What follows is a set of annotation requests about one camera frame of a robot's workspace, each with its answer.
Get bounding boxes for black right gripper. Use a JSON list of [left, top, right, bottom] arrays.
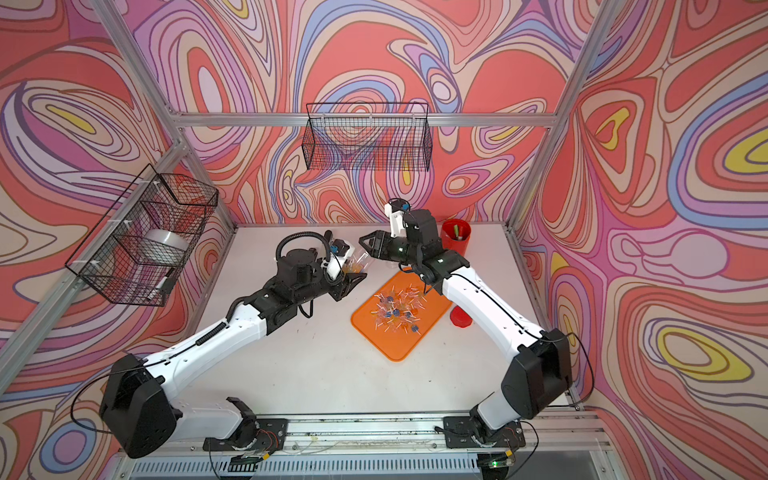
[[358, 230, 422, 266]]

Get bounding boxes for white lid jar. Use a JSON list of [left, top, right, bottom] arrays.
[[343, 250, 373, 275]]

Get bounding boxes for candies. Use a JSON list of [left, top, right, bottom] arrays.
[[371, 286, 426, 336]]

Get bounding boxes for red jar lid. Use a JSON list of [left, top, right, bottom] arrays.
[[449, 306, 473, 328]]

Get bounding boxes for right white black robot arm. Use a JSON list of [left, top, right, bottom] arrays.
[[359, 198, 573, 445]]

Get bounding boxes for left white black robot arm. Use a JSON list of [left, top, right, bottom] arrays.
[[99, 249, 367, 459]]

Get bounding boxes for orange plastic tray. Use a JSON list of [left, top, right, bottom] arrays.
[[350, 272, 453, 362]]

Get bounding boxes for red cup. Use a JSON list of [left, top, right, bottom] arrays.
[[440, 219, 472, 256]]

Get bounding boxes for black marker in basket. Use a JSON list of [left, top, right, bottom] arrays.
[[156, 268, 177, 295]]

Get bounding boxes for white roll in basket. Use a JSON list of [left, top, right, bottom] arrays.
[[138, 229, 189, 266]]

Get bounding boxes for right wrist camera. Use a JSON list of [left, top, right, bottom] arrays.
[[384, 198, 410, 238]]

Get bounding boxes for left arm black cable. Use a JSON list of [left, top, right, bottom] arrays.
[[274, 230, 332, 262]]

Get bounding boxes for back black wire basket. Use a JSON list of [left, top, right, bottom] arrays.
[[301, 100, 433, 172]]

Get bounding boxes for black wire basket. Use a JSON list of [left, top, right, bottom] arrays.
[[65, 166, 219, 307], [301, 100, 433, 172]]

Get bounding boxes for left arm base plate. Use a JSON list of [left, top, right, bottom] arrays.
[[203, 418, 289, 454]]

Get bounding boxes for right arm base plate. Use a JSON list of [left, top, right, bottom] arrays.
[[435, 416, 526, 451]]

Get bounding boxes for left black wire basket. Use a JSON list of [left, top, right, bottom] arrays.
[[65, 166, 219, 307]]

